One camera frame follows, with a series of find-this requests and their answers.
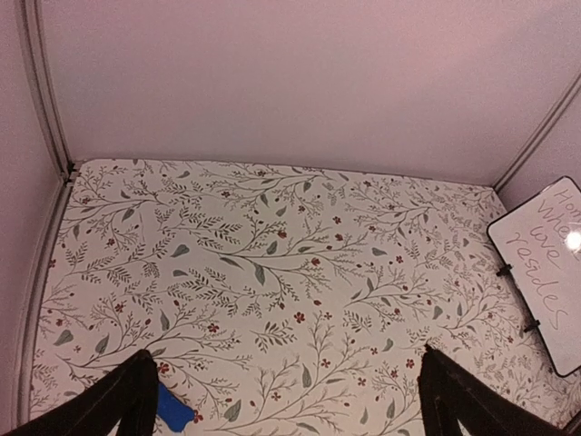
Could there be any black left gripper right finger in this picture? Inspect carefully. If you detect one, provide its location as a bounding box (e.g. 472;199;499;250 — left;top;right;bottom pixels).
418;346;556;435

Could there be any blue whiteboard eraser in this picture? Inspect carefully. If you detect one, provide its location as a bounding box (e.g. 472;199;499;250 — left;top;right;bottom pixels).
157;382;196;433

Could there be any left aluminium corner post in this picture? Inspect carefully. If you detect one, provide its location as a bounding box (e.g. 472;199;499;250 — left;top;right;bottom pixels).
20;0;76;183

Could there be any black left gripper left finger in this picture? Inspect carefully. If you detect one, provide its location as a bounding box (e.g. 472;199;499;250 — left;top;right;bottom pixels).
9;350;157;435

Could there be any right aluminium corner post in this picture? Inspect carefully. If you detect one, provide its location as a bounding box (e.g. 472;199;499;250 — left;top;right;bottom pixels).
493;71;581;193

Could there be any small black-framed whiteboard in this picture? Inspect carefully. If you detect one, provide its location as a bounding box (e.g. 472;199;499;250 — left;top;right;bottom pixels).
487;176;580;377

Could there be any wire easel stand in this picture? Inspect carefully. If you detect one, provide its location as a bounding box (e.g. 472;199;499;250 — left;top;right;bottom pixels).
496;261;540;333

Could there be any aluminium corner post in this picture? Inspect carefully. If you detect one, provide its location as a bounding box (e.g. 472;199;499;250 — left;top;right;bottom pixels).
20;0;76;183
493;71;581;193

